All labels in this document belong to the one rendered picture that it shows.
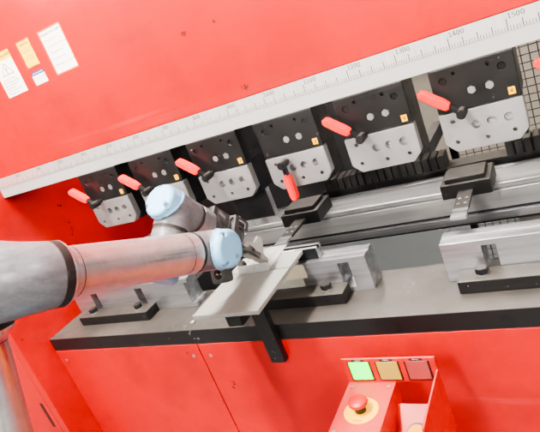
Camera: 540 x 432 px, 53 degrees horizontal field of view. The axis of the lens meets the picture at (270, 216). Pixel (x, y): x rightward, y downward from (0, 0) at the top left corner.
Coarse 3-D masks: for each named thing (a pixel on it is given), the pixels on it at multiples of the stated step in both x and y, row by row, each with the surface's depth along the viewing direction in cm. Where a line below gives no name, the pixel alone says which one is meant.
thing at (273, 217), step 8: (256, 192) 135; (264, 192) 134; (240, 200) 138; (248, 200) 137; (256, 200) 136; (264, 200) 135; (272, 200) 135; (240, 208) 139; (248, 208) 138; (256, 208) 137; (264, 208) 136; (272, 208) 135; (248, 216) 139; (256, 216) 138; (264, 216) 137; (272, 216) 137; (256, 224) 140; (264, 224) 139
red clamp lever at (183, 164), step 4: (180, 160) 132; (184, 160) 132; (176, 164) 132; (180, 164) 132; (184, 164) 131; (188, 164) 132; (192, 164) 132; (184, 168) 132; (188, 168) 131; (192, 168) 131; (196, 168) 131; (200, 168) 132; (192, 172) 131; (196, 172) 131; (200, 172) 131; (204, 172) 131; (208, 172) 131; (212, 172) 132; (204, 176) 130; (208, 176) 130; (212, 176) 132; (204, 180) 130; (208, 180) 131
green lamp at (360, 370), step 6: (354, 366) 115; (360, 366) 114; (366, 366) 114; (354, 372) 116; (360, 372) 115; (366, 372) 114; (354, 378) 116; (360, 378) 116; (366, 378) 115; (372, 378) 114
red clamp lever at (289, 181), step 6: (282, 162) 120; (288, 162) 122; (282, 168) 120; (288, 174) 122; (288, 180) 121; (294, 180) 123; (288, 186) 122; (294, 186) 122; (288, 192) 123; (294, 192) 122; (294, 198) 123
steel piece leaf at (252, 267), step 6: (270, 252) 142; (276, 252) 140; (270, 258) 138; (276, 258) 137; (252, 264) 133; (258, 264) 132; (264, 264) 132; (270, 264) 134; (240, 270) 135; (246, 270) 135; (252, 270) 134; (258, 270) 133; (264, 270) 133
